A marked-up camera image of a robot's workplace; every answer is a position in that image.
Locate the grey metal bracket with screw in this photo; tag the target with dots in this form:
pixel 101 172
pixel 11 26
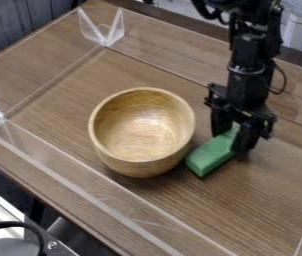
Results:
pixel 54 247

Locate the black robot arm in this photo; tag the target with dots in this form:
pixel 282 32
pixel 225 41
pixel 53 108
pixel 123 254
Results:
pixel 238 102

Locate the green rectangular block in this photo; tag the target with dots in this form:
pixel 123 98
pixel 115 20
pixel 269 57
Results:
pixel 213 154

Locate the brown wooden bowl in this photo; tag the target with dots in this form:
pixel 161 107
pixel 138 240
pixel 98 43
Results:
pixel 141 129

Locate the clear acrylic corner bracket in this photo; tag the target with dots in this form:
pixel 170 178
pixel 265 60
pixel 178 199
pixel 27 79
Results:
pixel 102 34

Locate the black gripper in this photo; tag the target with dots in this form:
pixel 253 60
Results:
pixel 226 112

